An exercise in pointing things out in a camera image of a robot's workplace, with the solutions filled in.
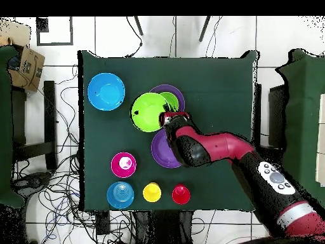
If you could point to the brown cardboard box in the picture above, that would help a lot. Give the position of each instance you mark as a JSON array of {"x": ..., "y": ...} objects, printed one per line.
[{"x": 30, "y": 68}]

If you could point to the small blue bowl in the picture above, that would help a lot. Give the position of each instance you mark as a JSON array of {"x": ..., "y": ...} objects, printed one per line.
[{"x": 119, "y": 195}]

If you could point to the large green bowl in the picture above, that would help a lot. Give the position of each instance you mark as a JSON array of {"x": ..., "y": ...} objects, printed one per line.
[{"x": 147, "y": 111}]

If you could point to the large purple bowl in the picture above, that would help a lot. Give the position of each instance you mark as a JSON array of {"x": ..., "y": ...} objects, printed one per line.
[
  {"x": 161, "y": 150},
  {"x": 180, "y": 97}
]

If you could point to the black chair frame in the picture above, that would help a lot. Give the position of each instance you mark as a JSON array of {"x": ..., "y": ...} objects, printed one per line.
[{"x": 49, "y": 114}]

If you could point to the dark green tablecloth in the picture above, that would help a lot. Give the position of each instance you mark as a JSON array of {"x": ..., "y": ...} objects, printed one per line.
[{"x": 215, "y": 89}]

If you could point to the small green bowl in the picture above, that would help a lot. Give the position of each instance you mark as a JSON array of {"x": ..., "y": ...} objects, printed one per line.
[{"x": 172, "y": 100}]

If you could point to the large blue bowl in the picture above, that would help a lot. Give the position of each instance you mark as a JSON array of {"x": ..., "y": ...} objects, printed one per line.
[{"x": 106, "y": 91}]

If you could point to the black tripod leg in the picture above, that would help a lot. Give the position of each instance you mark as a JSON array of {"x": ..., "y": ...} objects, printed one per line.
[
  {"x": 138, "y": 25},
  {"x": 204, "y": 29}
]

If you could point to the red cup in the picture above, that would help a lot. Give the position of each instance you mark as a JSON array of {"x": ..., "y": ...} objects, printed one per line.
[{"x": 180, "y": 194}]

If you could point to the dark grey equipment base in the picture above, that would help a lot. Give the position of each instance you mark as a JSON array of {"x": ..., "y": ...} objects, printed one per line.
[{"x": 33, "y": 180}]

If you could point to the green clothed side table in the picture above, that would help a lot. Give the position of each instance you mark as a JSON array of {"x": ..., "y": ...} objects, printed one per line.
[
  {"x": 5, "y": 127},
  {"x": 302, "y": 114}
]

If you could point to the black square floor frame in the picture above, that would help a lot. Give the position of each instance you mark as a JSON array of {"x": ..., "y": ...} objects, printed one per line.
[{"x": 71, "y": 30}]

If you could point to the black power box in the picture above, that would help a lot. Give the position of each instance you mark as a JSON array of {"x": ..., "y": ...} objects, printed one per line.
[{"x": 102, "y": 222}]

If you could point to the small red bowl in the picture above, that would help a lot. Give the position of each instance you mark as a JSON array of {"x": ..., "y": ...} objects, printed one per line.
[{"x": 123, "y": 164}]

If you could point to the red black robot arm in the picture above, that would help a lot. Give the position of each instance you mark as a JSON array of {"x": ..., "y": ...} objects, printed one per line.
[{"x": 223, "y": 147}]

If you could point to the yellow cup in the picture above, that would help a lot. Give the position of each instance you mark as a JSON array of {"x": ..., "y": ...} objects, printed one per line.
[{"x": 151, "y": 192}]

